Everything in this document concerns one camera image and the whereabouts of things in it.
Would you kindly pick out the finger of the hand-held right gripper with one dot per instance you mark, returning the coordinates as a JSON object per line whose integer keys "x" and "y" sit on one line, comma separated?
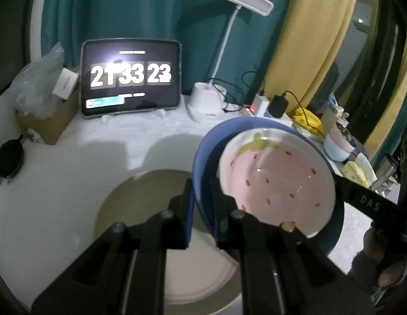
{"x": 341, "y": 188}

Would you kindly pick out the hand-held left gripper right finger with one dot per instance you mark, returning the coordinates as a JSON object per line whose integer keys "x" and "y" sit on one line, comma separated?
{"x": 218, "y": 223}

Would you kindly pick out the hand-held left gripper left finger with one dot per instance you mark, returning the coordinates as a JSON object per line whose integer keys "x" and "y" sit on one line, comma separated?
{"x": 189, "y": 216}

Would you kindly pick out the large blue bowl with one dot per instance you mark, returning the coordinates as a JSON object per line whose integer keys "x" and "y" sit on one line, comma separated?
{"x": 206, "y": 157}

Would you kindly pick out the pink strawberry bowl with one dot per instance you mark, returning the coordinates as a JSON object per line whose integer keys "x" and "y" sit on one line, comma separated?
{"x": 272, "y": 177}

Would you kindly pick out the person's right hand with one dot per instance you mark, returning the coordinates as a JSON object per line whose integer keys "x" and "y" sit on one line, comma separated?
{"x": 370, "y": 262}

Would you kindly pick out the yellow sponge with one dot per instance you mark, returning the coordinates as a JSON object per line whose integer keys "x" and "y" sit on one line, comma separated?
{"x": 354, "y": 172}

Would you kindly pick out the steel tumbler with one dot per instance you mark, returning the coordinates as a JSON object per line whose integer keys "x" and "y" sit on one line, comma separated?
{"x": 385, "y": 170}

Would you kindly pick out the light blue bowl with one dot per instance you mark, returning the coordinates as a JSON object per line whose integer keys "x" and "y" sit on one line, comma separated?
{"x": 333, "y": 151}

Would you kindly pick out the cream plate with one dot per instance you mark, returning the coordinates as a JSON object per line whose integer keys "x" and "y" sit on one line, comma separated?
{"x": 141, "y": 197}

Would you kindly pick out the steel bowl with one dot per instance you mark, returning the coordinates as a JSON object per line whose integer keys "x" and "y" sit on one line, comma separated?
{"x": 347, "y": 134}

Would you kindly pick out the teal curtain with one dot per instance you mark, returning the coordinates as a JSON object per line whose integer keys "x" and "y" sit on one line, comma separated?
{"x": 141, "y": 6}
{"x": 383, "y": 146}

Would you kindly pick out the beige storage box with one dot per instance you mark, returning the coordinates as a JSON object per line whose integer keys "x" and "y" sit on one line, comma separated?
{"x": 328, "y": 121}

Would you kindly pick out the yellow bag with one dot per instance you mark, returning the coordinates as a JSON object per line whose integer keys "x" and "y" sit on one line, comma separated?
{"x": 305, "y": 118}

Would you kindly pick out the blue white packet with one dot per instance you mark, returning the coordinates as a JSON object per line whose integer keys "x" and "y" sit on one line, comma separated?
{"x": 333, "y": 101}

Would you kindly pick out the black power adapter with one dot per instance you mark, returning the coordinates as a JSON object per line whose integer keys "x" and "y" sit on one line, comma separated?
{"x": 278, "y": 106}

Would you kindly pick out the white charger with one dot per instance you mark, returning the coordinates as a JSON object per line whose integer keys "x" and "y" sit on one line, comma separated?
{"x": 261, "y": 105}

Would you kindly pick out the white power strip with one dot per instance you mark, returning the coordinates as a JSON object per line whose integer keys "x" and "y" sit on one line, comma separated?
{"x": 247, "y": 110}

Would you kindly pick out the white tablecloth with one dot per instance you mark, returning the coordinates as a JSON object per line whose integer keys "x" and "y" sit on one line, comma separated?
{"x": 75, "y": 170}

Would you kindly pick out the dark glass window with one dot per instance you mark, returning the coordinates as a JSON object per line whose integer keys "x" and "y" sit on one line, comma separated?
{"x": 354, "y": 55}

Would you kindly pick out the tablet with clock display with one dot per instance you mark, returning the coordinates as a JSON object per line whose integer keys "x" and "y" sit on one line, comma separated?
{"x": 131, "y": 72}

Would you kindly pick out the cardboard box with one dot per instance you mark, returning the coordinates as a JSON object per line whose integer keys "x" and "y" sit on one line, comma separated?
{"x": 49, "y": 128}

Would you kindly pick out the small white carton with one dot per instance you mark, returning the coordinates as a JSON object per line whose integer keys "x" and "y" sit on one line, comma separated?
{"x": 65, "y": 83}

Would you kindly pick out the black round disc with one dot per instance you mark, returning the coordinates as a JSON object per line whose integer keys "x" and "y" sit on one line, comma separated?
{"x": 9, "y": 157}

